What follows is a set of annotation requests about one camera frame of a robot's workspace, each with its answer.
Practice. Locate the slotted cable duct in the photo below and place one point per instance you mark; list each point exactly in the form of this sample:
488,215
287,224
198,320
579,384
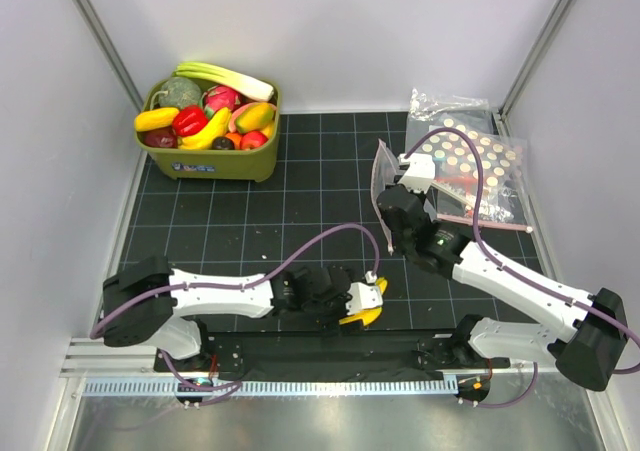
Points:
167,386

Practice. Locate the orange yellow mango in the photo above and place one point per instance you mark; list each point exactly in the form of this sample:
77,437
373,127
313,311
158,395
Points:
254,116

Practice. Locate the green white leek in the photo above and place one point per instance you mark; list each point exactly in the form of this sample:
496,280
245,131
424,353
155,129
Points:
248,86

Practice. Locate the stack of dotted zip bags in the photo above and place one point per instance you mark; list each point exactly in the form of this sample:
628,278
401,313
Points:
478,172

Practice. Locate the aluminium frame post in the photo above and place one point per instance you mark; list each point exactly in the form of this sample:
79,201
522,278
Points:
545,38
109,50

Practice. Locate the black grid mat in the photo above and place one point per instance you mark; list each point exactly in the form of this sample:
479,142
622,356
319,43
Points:
315,208

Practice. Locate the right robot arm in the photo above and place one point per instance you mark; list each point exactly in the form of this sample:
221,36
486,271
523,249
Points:
582,334

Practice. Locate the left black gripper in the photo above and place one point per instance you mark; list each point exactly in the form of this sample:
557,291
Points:
330,323

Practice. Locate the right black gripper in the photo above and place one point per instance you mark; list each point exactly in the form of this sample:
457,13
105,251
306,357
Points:
422,197

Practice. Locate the yellow squash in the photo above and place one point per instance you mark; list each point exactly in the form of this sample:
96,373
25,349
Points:
155,119

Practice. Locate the left aluminium frame post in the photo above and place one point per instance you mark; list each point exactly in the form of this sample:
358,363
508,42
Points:
109,50

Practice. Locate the pink dragon fruit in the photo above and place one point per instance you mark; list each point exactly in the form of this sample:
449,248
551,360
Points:
218,97

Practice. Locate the orange fruit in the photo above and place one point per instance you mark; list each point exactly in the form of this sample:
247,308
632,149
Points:
236,138

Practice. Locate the green melon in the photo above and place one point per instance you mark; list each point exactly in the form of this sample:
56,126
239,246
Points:
177,92

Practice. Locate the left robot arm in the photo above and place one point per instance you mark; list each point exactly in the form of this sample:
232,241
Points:
152,303

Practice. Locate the dark red apple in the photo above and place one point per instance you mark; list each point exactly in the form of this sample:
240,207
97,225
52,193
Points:
160,138

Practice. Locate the olive green plastic basket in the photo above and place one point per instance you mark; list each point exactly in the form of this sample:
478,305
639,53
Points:
254,165

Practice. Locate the right aluminium frame post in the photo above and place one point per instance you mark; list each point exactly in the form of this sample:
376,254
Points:
545,38

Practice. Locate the red bell pepper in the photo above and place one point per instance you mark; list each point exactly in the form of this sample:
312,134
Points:
189,121

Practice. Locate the yellow lemon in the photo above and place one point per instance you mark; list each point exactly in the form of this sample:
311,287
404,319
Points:
269,130

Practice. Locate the small yellow banana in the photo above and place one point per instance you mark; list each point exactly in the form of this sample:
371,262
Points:
203,140

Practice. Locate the yellow banana bunch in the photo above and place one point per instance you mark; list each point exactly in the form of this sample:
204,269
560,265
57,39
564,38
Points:
370,316

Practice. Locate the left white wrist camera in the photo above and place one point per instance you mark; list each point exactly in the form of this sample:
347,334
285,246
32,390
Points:
366,298

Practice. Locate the dark purple plum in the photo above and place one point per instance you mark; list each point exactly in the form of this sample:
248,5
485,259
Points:
223,143

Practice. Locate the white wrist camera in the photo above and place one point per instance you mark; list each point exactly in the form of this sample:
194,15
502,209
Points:
417,172
366,298

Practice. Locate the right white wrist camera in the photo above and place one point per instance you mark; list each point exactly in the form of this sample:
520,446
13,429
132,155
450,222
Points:
417,172

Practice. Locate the clear pink zip bag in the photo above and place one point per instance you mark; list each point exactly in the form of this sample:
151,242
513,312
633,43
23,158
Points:
384,173

